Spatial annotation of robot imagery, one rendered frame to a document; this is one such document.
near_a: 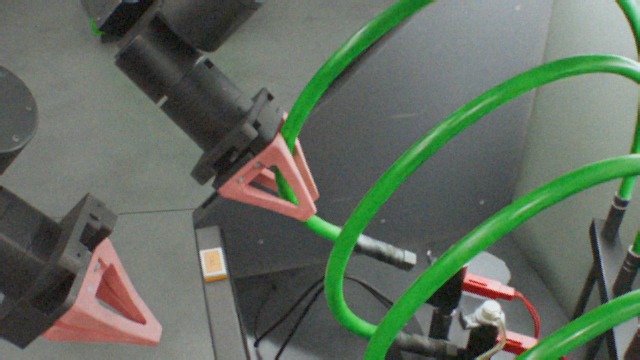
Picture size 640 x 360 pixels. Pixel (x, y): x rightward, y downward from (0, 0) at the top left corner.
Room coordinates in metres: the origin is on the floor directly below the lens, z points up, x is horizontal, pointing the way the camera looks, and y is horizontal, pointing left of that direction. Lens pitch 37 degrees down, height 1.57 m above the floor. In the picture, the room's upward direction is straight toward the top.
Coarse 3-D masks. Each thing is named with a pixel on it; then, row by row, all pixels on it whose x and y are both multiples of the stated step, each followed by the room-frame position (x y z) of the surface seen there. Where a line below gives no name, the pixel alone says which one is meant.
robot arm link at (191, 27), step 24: (96, 0) 0.47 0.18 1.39; (120, 0) 0.46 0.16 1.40; (144, 0) 0.47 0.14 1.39; (168, 0) 0.45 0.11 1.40; (192, 0) 0.43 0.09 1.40; (216, 0) 0.43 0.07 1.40; (240, 0) 0.43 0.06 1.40; (264, 0) 0.45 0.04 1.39; (96, 24) 0.46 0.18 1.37; (120, 24) 0.47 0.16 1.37; (192, 24) 0.43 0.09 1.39; (216, 24) 0.43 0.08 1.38; (240, 24) 0.44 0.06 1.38; (216, 48) 0.44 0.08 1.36
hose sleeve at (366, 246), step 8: (360, 240) 0.43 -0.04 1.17; (368, 240) 0.44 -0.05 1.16; (376, 240) 0.44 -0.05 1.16; (360, 248) 0.43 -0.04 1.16; (368, 248) 0.43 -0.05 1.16; (376, 248) 0.43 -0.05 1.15; (384, 248) 0.44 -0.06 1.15; (392, 248) 0.44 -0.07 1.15; (368, 256) 0.43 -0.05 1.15; (376, 256) 0.43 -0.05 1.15; (384, 256) 0.43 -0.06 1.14; (392, 256) 0.44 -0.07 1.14; (400, 256) 0.44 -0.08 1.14; (392, 264) 0.44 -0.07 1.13
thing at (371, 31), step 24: (408, 0) 0.44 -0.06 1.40; (432, 0) 0.44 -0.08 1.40; (624, 0) 0.48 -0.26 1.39; (384, 24) 0.43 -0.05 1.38; (360, 48) 0.43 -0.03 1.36; (336, 72) 0.42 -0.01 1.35; (312, 96) 0.42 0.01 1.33; (288, 120) 0.42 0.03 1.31; (288, 144) 0.41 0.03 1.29; (288, 192) 0.41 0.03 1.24; (624, 192) 0.50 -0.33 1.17; (312, 216) 0.42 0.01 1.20
